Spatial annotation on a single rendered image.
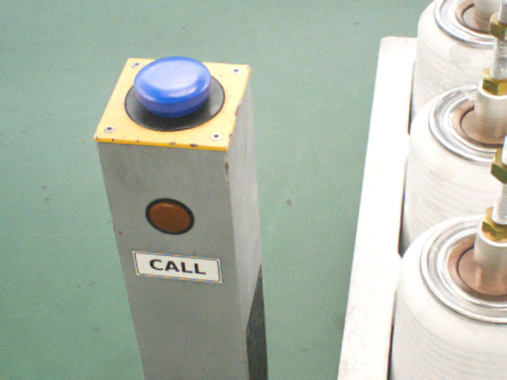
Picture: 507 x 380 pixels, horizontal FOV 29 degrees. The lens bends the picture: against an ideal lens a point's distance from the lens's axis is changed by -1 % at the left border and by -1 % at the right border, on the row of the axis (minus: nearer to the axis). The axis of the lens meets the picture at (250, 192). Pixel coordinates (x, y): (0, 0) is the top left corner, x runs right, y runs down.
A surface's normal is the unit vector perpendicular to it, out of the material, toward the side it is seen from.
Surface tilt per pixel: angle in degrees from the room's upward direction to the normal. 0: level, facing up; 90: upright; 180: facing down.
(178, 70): 0
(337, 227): 0
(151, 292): 90
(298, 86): 0
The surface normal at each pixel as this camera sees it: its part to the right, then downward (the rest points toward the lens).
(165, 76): -0.05, -0.73
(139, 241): -0.17, 0.68
